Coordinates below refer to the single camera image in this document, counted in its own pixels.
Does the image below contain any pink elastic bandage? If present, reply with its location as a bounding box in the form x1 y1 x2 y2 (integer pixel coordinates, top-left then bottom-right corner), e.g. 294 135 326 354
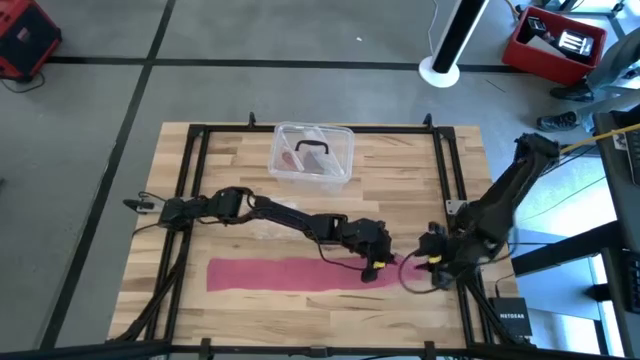
206 254 426 294

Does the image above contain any white black floor pole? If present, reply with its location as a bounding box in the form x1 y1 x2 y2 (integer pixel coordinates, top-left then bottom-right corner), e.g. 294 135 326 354
418 0 491 90

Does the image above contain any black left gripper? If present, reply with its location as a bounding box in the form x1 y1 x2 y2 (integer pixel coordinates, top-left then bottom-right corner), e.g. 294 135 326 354
342 217 399 284

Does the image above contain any yellow cable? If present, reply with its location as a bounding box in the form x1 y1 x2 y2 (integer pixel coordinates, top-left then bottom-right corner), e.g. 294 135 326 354
559 123 640 154

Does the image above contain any black desk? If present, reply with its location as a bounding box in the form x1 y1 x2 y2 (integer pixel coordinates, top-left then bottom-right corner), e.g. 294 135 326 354
512 107 640 360

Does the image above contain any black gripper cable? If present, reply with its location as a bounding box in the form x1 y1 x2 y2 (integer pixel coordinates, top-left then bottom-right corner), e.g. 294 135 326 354
397 248 444 295
314 238 369 274

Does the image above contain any bagged red bandage roll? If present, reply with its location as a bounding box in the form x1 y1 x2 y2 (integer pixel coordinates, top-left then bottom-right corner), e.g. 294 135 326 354
279 148 301 174

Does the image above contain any small black device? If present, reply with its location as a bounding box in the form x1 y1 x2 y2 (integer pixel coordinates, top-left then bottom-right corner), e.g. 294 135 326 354
524 15 549 37

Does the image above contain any black aluminium table frame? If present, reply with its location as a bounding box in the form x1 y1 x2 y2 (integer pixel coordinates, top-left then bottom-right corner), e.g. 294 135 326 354
0 112 640 360

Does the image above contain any black device with white stripes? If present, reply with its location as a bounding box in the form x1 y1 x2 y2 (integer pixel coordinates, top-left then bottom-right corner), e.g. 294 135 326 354
554 28 596 64

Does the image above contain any black floor cable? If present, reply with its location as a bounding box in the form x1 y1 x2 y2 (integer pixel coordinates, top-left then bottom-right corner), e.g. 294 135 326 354
0 71 46 95

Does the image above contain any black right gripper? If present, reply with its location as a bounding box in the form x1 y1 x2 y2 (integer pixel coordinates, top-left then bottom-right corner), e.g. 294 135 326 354
412 222 484 292

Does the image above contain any person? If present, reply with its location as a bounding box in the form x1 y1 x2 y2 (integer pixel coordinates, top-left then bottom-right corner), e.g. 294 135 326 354
537 27 640 134

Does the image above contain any black Netgear network switch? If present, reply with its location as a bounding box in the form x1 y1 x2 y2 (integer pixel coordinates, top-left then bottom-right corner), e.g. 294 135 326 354
488 297 534 339

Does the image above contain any bagged grey bandage roll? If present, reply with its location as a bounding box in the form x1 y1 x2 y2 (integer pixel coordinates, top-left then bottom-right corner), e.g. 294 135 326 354
302 148 337 176

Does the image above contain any red plastic crate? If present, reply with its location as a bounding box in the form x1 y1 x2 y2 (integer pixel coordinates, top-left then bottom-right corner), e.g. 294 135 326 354
501 5 609 86

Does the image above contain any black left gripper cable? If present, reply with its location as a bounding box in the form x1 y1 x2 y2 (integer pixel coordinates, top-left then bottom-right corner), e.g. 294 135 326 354
314 238 369 274

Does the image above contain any red black equipment case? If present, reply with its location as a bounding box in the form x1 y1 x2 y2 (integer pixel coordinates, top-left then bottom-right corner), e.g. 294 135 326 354
0 0 64 81

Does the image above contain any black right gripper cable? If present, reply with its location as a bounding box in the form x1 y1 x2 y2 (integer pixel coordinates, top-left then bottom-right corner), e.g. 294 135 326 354
397 248 444 295

